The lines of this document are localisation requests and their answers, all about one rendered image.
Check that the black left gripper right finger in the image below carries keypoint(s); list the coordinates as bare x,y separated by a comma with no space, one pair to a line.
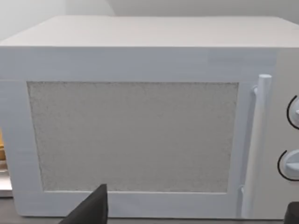
292,214

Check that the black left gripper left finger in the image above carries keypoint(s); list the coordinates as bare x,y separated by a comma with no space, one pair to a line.
93,207

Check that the white microwave knob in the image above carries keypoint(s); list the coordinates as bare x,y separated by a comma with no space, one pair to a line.
290,164
294,112

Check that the pale microwave door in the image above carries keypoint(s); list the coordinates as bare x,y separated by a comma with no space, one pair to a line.
130,130

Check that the pale microwave oven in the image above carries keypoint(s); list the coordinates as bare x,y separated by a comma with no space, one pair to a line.
144,35

